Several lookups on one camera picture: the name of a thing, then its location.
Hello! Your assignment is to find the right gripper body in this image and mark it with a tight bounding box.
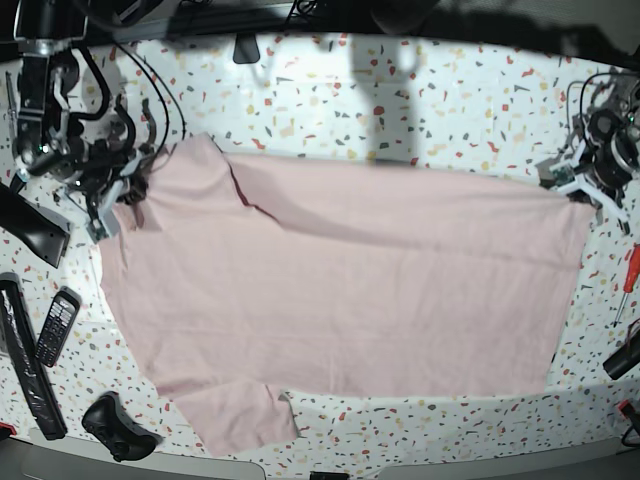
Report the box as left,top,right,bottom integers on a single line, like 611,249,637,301
44,134,150,200

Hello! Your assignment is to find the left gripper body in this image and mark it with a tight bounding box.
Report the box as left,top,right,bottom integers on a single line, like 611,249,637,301
585,109,639,193

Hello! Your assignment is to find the pink T-shirt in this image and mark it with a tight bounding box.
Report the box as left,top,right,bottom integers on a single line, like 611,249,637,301
99,135,594,456

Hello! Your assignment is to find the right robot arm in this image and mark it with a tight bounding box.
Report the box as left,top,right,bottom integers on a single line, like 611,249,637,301
10,1,147,230

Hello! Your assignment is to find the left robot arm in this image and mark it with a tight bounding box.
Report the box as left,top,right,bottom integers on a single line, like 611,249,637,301
549,70,639,235

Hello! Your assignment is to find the black stapler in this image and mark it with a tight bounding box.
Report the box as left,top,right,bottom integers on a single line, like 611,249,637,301
1,184,70,268

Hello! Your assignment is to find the long black bar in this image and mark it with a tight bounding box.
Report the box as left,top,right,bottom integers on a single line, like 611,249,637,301
1,272,67,441

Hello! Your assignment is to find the black cylindrical tool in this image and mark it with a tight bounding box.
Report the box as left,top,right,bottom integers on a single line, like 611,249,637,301
603,336,640,380

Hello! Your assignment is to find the black game controller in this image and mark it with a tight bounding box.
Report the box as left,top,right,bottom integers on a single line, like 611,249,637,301
81,392,162,462

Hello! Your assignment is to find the red and black clamp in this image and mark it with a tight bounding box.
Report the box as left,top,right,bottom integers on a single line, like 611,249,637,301
618,400,640,449

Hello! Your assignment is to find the terrazzo pattern tablecloth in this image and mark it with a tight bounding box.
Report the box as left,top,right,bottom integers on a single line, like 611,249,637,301
1,33,639,479

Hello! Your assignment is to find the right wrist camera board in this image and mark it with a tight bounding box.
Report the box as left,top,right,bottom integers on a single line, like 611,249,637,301
87,215,120,243

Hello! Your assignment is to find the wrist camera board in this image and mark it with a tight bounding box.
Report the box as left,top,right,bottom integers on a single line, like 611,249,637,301
535,158,575,190
87,215,120,243

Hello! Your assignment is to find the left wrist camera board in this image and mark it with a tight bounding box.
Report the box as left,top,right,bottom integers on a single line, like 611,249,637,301
535,158,575,190

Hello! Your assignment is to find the red-handled screwdriver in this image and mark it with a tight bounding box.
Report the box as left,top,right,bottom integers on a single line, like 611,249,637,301
613,243,640,326

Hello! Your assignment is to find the black cordless phone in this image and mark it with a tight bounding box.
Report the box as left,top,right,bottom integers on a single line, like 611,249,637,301
35,286,82,368

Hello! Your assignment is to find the clear-handled screwdriver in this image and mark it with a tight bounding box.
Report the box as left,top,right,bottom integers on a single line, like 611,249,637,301
5,71,18,158

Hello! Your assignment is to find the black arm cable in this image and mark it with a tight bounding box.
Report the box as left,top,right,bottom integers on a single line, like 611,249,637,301
84,39,191,161

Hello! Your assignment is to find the black mount bracket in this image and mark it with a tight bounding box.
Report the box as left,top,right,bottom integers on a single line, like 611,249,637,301
233,33,261,65

